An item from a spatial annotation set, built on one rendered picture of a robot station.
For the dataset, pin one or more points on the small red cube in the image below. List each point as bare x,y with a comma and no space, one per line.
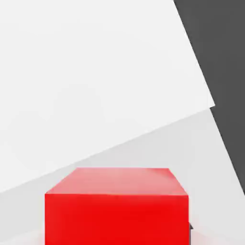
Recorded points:
116,218

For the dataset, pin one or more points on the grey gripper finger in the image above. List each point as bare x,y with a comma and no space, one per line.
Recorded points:
190,232

